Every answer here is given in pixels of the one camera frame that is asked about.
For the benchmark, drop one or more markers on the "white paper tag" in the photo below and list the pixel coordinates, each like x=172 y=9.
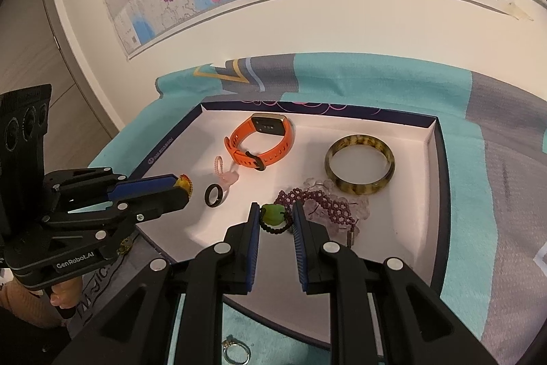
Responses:
x=542 y=251

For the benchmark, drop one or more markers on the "amber orange pendant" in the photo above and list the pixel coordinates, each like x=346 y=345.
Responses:
x=184 y=182

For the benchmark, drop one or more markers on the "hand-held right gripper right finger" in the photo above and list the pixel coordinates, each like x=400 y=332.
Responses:
x=300 y=249

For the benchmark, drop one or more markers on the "orange smart watch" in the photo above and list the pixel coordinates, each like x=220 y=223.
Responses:
x=267 y=123

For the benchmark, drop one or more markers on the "clear tape piece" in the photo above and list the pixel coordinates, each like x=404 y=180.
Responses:
x=519 y=12

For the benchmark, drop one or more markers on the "small golden jewelry piece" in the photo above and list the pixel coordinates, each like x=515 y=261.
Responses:
x=124 y=247

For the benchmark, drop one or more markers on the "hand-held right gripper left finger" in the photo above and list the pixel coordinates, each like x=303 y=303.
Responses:
x=252 y=245

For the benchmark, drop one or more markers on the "person's left hand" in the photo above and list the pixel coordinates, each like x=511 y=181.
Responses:
x=64 y=296

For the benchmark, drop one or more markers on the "teal and grey printed cloth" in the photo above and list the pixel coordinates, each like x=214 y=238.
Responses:
x=461 y=194

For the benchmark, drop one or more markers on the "white box with navy rim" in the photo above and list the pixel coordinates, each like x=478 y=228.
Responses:
x=299 y=159

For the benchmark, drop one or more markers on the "tortoiseshell bangle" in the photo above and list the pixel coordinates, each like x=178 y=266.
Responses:
x=359 y=187

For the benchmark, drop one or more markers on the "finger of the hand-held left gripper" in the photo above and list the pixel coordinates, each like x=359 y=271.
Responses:
x=141 y=185
x=166 y=202

